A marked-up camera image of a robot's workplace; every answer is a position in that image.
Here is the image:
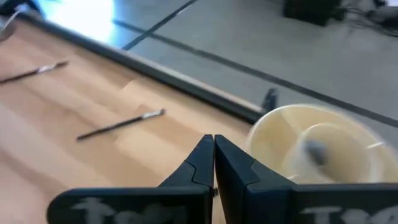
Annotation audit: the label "black corner clamp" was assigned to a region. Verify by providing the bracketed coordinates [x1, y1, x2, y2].
[261, 88, 278, 114]

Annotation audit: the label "black aluminium table frame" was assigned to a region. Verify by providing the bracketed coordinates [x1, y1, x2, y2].
[0, 0, 268, 125]

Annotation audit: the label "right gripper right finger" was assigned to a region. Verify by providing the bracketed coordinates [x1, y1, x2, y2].
[214, 134, 398, 224]

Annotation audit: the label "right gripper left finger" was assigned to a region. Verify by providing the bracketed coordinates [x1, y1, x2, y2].
[46, 134, 215, 224]

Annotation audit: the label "cream round brush holder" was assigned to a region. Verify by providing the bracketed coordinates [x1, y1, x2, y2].
[244, 103, 398, 185]

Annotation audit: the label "black floor box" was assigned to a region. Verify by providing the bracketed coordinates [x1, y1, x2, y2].
[282, 0, 346, 26]

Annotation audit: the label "tangled floor cables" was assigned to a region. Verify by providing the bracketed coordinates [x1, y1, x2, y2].
[341, 0, 398, 38]

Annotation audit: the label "stubby dark-headed makeup brush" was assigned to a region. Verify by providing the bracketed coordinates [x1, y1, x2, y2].
[303, 139, 329, 167]

